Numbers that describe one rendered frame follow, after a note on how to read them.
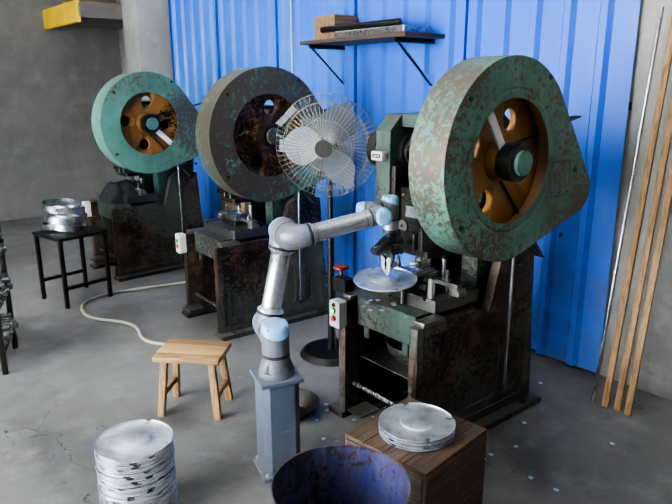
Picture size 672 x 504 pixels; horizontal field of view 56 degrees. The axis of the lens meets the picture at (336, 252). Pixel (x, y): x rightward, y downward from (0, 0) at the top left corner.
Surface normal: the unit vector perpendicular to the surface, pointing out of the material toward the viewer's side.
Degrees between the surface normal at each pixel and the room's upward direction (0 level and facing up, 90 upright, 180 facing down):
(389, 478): 88
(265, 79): 90
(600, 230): 90
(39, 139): 90
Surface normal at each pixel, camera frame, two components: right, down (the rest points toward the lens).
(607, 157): -0.78, 0.16
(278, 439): 0.38, 0.24
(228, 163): 0.61, 0.20
